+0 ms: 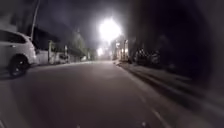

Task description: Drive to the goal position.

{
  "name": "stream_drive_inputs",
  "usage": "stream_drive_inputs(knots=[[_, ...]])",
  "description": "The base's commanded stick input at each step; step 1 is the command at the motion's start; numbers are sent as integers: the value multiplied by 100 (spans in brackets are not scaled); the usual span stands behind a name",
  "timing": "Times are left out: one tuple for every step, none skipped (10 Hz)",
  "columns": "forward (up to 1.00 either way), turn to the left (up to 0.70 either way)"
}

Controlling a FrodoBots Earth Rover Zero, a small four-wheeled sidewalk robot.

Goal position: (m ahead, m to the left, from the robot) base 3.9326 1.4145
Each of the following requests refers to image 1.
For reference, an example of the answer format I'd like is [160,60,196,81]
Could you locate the dark bushes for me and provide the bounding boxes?
[132,46,179,73]

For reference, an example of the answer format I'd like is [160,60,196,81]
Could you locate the pole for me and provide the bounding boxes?
[29,0,42,42]

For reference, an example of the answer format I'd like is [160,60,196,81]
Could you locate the grey asphalt road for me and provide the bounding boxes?
[0,59,188,128]

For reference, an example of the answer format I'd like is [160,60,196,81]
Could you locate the grey pavement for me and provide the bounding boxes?
[114,61,224,128]

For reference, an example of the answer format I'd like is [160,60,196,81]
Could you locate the white car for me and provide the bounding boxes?
[0,29,40,79]

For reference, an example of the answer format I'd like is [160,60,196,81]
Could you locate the pale fence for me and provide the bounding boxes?
[35,39,88,66]

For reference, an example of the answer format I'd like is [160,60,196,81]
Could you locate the white painted line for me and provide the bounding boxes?
[124,71,173,128]

